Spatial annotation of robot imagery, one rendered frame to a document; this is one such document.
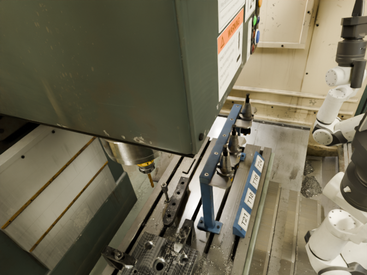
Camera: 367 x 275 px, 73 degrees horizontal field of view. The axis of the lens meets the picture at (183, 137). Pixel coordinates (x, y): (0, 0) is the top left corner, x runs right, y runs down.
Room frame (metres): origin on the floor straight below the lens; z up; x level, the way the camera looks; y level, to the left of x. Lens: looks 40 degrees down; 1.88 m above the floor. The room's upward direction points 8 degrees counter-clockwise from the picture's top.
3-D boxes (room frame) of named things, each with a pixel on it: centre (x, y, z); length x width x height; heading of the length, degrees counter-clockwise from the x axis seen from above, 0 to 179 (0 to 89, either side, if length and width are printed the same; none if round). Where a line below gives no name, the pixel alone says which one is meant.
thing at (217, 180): (0.54, -0.10, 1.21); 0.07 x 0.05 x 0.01; 61
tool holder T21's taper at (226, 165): (0.59, -0.13, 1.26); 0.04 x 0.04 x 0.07
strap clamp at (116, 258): (0.44, 0.30, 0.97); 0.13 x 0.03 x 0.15; 61
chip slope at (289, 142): (1.03, -0.21, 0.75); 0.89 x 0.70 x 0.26; 61
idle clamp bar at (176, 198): (0.69, 0.07, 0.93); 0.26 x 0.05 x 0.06; 156
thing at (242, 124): (0.83, -0.26, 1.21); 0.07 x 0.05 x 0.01; 61
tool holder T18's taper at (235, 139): (0.69, -0.18, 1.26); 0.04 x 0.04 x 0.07
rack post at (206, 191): (0.57, -0.06, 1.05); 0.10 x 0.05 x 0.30; 61
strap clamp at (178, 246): (0.49, 0.05, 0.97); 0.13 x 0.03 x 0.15; 151
